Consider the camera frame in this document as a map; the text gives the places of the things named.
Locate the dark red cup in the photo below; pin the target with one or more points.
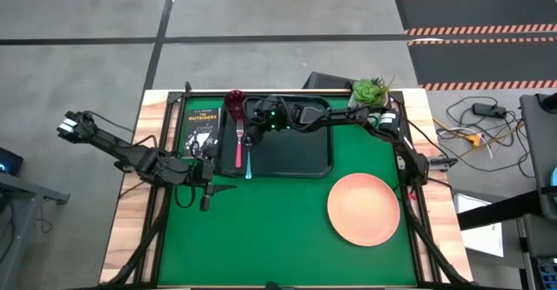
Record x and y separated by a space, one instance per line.
235 103

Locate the black bar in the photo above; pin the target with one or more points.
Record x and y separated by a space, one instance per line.
496 211

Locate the orange power plug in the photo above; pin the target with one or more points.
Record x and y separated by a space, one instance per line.
474 139

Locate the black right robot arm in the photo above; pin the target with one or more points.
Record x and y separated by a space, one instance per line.
339 115

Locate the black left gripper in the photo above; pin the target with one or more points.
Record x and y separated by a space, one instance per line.
203 170

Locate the white sheet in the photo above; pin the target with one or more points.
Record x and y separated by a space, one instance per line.
481 238

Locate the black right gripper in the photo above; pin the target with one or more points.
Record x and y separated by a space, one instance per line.
261 113

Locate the dark green plastic tray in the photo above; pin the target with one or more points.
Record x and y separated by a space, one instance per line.
296 155

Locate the black paperback book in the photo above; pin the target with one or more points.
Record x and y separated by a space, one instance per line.
200 126

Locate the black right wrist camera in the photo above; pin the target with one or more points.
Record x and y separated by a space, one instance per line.
277 120

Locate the grey metal desk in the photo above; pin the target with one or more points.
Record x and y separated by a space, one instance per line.
17 194

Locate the green table mat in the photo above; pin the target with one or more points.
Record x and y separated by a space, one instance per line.
270 246

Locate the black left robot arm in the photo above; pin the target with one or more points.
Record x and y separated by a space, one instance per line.
113 146

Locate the black device with blue light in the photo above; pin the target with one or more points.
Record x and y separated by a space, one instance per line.
8 161

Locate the orange plate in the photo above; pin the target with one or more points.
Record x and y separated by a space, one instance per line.
363 209

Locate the black metal table frame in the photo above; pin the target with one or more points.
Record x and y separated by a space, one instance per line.
174 97

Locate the black floor mat orange stripes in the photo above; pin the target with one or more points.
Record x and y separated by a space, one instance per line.
483 61
474 11

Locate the succulent in patterned white pot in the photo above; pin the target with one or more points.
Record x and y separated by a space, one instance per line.
365 92

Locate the black box behind table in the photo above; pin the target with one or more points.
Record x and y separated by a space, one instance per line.
324 81

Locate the black power adapter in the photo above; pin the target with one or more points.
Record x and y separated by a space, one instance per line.
487 109

